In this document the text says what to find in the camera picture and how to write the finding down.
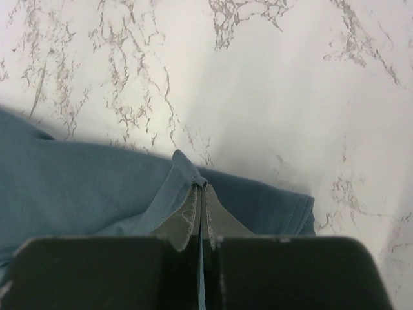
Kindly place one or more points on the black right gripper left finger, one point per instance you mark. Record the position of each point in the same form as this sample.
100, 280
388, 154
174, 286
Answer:
155, 271

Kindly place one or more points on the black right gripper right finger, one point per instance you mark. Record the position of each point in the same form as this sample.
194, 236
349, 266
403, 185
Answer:
243, 270

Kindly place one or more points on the blue t shirt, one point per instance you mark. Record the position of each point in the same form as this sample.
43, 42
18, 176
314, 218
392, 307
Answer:
58, 189

